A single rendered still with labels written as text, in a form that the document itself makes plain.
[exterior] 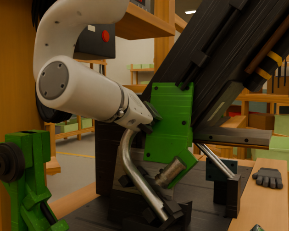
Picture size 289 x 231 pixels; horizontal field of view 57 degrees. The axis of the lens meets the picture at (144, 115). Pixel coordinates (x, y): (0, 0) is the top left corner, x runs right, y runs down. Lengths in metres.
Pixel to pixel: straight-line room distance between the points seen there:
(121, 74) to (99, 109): 10.62
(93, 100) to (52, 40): 0.13
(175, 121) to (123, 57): 10.46
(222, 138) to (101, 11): 0.50
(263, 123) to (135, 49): 7.85
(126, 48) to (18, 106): 10.41
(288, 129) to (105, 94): 3.09
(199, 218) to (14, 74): 0.61
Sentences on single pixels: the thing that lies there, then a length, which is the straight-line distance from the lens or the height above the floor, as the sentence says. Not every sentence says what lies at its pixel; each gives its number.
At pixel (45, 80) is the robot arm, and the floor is 1.27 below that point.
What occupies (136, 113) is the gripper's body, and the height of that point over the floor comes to 1.21.
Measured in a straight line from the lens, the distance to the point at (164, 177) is 0.64.
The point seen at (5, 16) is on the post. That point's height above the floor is 1.42.
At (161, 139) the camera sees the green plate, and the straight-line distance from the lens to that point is 0.68.
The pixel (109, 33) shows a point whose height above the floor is 1.42.
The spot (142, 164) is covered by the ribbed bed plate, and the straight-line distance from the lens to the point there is 0.73.
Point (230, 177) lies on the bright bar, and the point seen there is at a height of 1.01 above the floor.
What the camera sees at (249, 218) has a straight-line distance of 0.84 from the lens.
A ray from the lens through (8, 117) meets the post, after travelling 0.71.
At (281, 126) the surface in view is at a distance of 3.50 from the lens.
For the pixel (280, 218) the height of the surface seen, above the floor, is 0.90.
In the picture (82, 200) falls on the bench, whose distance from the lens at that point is 0.97.
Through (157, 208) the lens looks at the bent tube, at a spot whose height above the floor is 0.98.
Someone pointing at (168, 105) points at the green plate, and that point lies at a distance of 0.69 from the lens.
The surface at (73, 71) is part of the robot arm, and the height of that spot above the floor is 1.28.
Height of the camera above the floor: 1.26
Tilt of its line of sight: 6 degrees down
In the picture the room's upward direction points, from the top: straight up
